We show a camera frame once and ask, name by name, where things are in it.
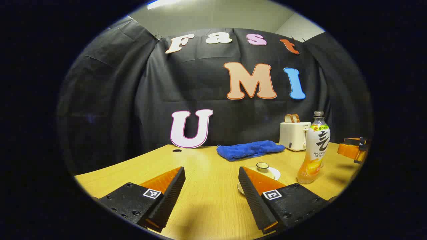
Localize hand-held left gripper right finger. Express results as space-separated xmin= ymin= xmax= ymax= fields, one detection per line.
xmin=238 ymin=166 xmax=331 ymax=234

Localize white toaster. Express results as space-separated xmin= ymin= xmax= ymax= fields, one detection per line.
xmin=279 ymin=122 xmax=312 ymax=152

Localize blue towel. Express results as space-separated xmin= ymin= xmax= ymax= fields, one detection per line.
xmin=216 ymin=140 xmax=286 ymax=162

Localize black backdrop cloth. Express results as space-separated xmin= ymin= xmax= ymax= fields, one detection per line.
xmin=57 ymin=15 xmax=373 ymax=175

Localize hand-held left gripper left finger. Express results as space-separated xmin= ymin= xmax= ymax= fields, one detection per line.
xmin=97 ymin=166 xmax=186 ymax=233

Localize white teacup lid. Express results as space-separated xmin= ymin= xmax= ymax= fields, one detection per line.
xmin=250 ymin=162 xmax=275 ymax=180

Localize white ceramic teacup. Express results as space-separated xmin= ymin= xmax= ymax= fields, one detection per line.
xmin=249 ymin=167 xmax=281 ymax=182

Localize clear water bottle white label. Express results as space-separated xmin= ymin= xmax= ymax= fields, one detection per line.
xmin=297 ymin=111 xmax=331 ymax=184

